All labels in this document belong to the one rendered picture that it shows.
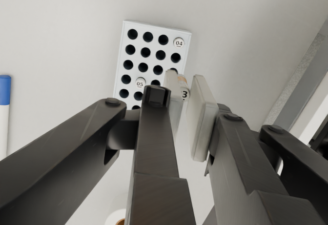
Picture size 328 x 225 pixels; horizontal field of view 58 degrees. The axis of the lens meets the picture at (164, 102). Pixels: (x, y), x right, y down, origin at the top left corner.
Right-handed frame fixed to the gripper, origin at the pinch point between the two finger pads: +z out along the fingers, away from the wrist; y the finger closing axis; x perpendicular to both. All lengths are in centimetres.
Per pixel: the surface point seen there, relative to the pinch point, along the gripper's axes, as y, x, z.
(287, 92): 52, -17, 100
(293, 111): 13.1, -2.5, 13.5
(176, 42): -0.2, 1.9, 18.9
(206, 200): 9.3, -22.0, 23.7
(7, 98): -21.6, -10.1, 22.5
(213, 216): 27, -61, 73
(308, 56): 56, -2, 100
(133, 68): -4.9, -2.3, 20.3
